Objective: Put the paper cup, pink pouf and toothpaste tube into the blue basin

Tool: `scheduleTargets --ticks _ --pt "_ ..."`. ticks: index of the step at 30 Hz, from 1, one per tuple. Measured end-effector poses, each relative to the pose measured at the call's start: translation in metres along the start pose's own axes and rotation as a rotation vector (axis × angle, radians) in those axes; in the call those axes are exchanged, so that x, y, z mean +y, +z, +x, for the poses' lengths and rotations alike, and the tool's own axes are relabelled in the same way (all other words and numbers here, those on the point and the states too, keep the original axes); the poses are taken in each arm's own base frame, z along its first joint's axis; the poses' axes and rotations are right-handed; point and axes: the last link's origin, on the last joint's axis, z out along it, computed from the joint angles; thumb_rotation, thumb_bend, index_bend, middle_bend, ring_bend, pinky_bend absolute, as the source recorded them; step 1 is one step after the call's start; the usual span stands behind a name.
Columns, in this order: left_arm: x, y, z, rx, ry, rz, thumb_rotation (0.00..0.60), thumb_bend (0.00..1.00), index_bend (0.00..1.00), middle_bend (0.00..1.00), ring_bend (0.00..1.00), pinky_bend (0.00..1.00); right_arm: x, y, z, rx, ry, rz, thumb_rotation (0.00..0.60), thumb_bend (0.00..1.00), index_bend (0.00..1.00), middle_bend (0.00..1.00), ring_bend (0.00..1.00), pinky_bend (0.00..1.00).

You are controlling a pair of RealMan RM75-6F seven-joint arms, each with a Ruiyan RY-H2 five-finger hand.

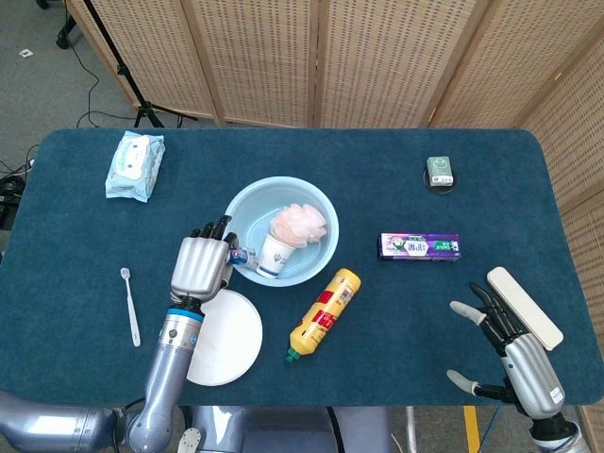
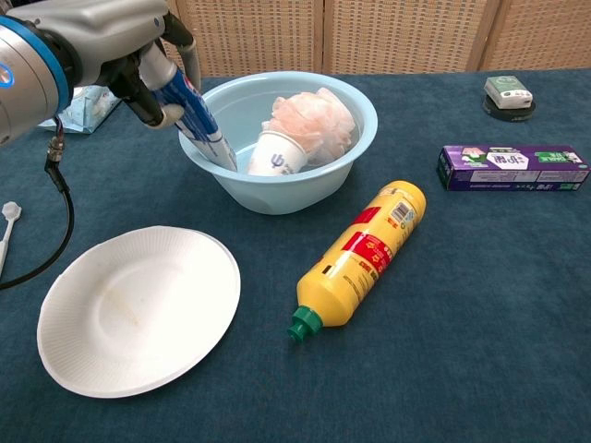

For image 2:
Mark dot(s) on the black round coaster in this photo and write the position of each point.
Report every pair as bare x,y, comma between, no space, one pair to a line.
512,115

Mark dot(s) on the purple toothpaste box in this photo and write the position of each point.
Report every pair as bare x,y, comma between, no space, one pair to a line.
471,175

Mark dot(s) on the blue white toothpaste tube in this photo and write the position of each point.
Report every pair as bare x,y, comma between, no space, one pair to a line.
198,120

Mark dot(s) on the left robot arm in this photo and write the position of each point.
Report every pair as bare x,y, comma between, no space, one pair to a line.
23,92

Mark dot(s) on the white paper plate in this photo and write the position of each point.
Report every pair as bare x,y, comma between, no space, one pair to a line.
138,323

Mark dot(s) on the pink bath pouf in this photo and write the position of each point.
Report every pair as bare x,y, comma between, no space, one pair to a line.
309,115

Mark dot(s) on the yellow bottle green cap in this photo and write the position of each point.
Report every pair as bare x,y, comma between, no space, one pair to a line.
360,267

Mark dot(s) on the teal table cloth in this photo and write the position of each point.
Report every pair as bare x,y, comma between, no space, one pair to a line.
415,369

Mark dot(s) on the wicker folding screen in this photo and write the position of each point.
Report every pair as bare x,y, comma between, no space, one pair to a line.
369,37

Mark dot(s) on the light blue plastic basin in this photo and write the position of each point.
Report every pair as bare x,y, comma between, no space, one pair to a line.
277,194

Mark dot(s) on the small green white box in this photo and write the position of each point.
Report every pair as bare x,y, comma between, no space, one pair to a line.
505,90

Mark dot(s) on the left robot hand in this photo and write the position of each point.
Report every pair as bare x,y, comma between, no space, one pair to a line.
106,27

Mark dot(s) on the white paper cup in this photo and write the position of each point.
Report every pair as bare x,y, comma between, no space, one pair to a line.
277,157

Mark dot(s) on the light blue wet wipes pack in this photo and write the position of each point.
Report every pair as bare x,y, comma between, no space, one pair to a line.
92,111

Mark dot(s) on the white toothbrush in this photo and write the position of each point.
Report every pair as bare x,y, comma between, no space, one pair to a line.
10,211

